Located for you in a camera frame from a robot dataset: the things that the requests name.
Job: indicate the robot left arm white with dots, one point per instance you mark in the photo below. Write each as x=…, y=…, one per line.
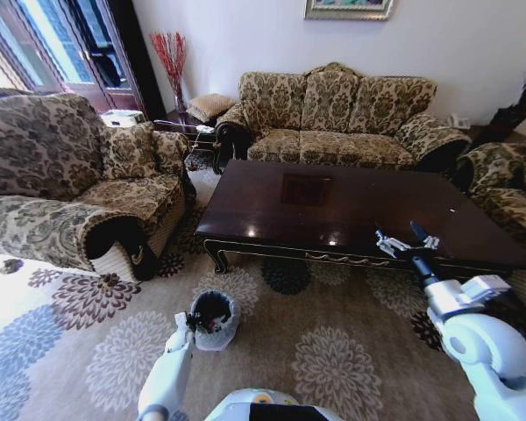
x=168, y=373

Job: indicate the small bin with white bag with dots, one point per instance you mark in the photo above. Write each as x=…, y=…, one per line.
x=215, y=340

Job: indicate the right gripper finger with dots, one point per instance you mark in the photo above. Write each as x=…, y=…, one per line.
x=428, y=242
x=390, y=245

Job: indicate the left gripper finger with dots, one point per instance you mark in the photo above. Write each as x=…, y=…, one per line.
x=214, y=323

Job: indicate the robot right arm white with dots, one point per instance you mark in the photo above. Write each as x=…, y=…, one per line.
x=486, y=337

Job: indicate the dark wooden coffee table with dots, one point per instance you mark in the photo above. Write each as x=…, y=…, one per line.
x=355, y=206

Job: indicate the dark dried plant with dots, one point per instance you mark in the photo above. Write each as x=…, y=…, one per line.
x=519, y=105

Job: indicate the floral armchair with cushion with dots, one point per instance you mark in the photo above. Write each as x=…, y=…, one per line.
x=39, y=144

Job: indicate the floral patterned rug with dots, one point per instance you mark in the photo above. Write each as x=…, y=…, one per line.
x=315, y=320

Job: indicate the beige quilted cushion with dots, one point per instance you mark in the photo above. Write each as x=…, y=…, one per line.
x=210, y=105

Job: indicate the tall glass vase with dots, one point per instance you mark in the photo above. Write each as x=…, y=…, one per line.
x=180, y=98

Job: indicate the white box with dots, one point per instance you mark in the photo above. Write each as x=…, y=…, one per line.
x=122, y=118

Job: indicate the dark wooden side table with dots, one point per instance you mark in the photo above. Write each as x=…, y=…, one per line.
x=175, y=125

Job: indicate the framed picture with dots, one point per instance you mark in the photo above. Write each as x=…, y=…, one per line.
x=348, y=9

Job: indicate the red decorative branches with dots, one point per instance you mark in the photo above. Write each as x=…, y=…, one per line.
x=168, y=52

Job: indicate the floral square cushion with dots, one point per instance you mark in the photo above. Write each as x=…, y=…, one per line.
x=127, y=151

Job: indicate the dark framed glass door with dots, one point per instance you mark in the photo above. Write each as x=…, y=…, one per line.
x=114, y=83

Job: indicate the floral three-seat sofa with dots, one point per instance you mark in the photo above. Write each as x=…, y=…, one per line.
x=333, y=114

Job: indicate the robot white front shell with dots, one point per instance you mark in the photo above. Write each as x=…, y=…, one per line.
x=245, y=408

